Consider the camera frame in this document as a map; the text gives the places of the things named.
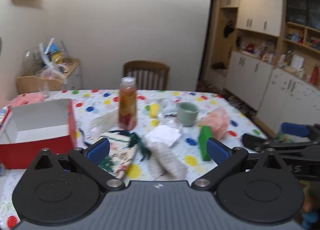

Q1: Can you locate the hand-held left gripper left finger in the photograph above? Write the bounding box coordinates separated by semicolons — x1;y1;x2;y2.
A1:
26;138;125;192

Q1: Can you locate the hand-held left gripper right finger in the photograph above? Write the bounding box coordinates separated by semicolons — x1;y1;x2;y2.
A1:
191;137;290;192

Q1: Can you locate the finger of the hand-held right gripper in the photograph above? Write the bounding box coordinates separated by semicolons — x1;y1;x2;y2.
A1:
280;122;320;139
242;132;320;153

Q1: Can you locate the printed drawstring pouch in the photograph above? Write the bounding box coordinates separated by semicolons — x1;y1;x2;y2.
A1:
99;130;153;179

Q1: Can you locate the white paper napkin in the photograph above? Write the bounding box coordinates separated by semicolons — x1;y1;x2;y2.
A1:
145;125;183;148

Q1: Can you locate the person's right hand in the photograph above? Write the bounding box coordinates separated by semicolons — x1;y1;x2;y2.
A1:
301;195;320;230

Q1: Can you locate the green plastic block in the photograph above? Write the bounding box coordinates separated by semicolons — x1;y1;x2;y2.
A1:
198;125;215;162

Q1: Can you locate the clear bubble wrap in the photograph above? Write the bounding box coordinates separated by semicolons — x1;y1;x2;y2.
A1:
87;111;120;138

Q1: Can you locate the pink mesh bath loofah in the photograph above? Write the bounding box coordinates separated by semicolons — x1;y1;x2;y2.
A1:
199;108;230;139

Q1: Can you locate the white lower cabinet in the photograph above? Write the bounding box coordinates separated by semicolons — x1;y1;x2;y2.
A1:
224;51;273;112
257;68;320;133

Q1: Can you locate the white cabinet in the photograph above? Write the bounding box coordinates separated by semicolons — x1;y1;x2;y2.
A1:
221;0;284;37
257;68;320;133
224;51;273;112

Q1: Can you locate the pale green cup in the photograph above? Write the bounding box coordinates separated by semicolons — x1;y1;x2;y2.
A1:
176;102;200;127

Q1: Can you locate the balloon print tablecloth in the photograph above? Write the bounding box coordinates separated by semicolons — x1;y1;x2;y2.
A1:
0;90;268;230

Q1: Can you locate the orange drink bottle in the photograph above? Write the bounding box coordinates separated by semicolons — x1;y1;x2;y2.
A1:
118;77;138;130

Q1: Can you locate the white fuzzy cloth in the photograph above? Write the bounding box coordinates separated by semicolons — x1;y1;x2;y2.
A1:
147;141;189;180

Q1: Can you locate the red cardboard box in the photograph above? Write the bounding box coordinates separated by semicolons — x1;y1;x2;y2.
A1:
0;99;78;170

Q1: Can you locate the small clear packet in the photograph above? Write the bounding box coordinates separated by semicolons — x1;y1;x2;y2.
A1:
160;99;180;118

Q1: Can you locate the yellow sponge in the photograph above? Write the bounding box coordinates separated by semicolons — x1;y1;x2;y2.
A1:
149;103;160;118

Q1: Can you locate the wooden side cabinet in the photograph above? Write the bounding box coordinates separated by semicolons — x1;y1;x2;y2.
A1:
16;59;82;94

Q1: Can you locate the pink cloth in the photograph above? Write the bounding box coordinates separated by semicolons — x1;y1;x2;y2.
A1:
10;93;45;108

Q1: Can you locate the open wooden shelf unit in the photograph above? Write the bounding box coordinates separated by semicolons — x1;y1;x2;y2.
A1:
281;0;320;82

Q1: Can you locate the crumpled clear plastic bag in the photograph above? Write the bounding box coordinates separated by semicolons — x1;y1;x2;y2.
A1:
36;66;66;84

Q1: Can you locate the wooden chair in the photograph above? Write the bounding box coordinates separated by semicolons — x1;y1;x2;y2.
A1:
122;61;170;91

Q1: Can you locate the printed paper packet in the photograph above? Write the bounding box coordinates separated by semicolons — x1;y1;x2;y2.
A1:
0;107;12;130

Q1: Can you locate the yellow blue toy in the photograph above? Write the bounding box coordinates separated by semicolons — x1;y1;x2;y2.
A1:
49;45;63;65

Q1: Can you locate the clear plastic jar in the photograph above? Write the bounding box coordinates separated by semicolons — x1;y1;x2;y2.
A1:
22;48;46;76

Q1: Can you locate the black hanging bag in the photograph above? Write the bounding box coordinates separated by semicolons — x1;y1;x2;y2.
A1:
224;20;234;38

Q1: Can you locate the white upper cabinet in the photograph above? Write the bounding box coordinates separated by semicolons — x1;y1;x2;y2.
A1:
221;0;284;37

